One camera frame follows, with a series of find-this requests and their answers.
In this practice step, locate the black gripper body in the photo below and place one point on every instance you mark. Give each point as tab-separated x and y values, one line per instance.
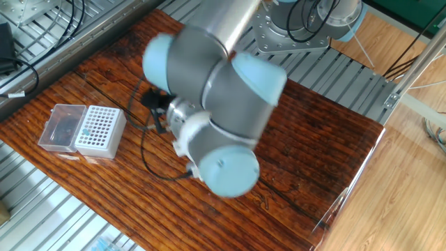
155	102

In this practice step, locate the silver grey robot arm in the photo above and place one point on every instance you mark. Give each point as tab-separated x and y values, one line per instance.
237	101

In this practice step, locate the white pipette tip rack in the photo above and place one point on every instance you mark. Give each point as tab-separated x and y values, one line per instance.
101	139

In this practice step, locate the blue pipette tip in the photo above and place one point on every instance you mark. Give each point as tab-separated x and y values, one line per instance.
86	131

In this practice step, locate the clear bag of blue tips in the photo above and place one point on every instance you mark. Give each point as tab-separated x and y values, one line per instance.
104	244

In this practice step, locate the clear plastic rack lid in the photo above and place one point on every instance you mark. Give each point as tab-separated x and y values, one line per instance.
61	129

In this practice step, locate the grey robot mounting plate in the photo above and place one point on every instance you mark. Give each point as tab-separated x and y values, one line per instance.
268	35

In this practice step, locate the glossy wood grain board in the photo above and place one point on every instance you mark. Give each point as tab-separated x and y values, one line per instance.
296	157

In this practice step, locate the black flat device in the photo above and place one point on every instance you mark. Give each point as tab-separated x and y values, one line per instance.
7	45

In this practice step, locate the pale perforated metal plate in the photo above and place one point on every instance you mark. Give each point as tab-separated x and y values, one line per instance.
24	8

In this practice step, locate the aluminium frame post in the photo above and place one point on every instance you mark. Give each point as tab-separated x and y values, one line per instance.
418	62

